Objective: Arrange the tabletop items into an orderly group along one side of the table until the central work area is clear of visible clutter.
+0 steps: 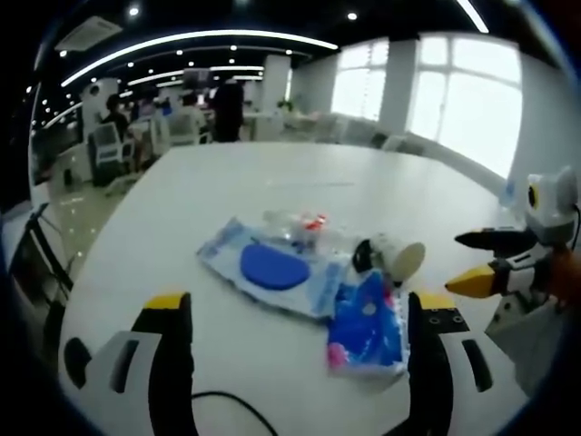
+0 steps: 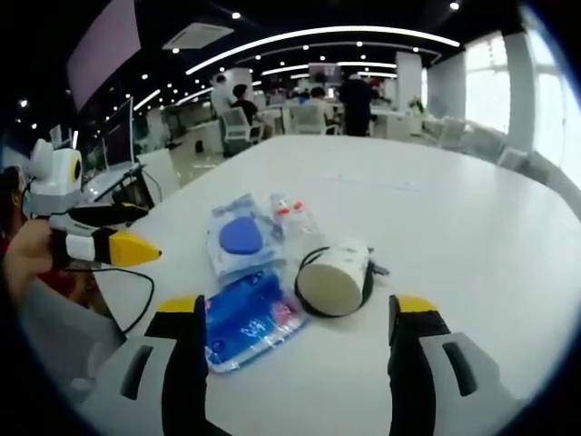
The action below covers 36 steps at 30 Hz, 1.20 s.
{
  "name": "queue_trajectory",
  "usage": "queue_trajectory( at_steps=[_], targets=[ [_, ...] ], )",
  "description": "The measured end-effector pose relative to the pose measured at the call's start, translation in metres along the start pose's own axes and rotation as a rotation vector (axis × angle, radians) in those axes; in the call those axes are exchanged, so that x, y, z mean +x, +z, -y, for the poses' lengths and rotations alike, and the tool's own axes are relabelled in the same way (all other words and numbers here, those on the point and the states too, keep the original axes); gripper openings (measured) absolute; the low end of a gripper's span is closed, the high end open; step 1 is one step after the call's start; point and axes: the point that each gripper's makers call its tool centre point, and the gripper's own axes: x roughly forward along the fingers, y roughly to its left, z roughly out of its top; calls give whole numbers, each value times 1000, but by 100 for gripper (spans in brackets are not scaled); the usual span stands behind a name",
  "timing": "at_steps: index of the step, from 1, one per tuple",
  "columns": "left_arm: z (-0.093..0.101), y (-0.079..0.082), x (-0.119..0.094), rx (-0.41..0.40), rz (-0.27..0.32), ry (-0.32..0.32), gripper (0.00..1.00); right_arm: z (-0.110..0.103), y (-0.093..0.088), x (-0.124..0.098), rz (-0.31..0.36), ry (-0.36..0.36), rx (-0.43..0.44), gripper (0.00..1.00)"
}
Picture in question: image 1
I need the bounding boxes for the white office chair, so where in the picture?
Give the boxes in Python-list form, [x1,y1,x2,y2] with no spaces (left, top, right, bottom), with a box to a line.
[88,121,137,186]

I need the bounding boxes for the white cup with black band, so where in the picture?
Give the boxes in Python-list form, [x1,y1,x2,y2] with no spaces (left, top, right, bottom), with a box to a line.
[352,232,428,286]

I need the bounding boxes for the white table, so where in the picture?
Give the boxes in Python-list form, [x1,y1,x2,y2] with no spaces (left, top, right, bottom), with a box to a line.
[57,140,548,436]

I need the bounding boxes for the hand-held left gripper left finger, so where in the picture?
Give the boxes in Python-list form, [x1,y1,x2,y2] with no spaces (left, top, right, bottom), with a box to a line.
[62,291,197,436]

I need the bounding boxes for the black metal stand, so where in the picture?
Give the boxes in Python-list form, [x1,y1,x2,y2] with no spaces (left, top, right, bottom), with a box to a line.
[7,203,76,296]

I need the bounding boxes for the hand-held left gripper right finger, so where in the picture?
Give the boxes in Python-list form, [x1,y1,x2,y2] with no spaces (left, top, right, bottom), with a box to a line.
[405,291,496,436]

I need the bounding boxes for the large window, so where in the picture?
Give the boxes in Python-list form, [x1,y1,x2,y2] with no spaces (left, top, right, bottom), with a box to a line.
[330,34,526,181]

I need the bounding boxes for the clear plastic bag red items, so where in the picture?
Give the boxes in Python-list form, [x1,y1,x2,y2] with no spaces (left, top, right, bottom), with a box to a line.
[261,207,362,263]

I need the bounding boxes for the wet wipes pack blue lid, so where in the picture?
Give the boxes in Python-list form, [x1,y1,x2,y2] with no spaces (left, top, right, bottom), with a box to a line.
[196,216,353,320]

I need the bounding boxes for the black cable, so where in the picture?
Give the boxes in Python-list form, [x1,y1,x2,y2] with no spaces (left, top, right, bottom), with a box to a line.
[190,391,279,436]

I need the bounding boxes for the person's right hand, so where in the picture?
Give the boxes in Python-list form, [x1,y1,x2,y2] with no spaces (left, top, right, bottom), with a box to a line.
[535,247,581,312]

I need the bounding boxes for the ceiling air conditioner unit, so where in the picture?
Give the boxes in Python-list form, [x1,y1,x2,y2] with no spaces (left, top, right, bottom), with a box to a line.
[54,15,124,54]

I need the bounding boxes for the blue and pink packet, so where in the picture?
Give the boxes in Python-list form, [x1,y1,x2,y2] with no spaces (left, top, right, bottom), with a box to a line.
[325,267,410,379]

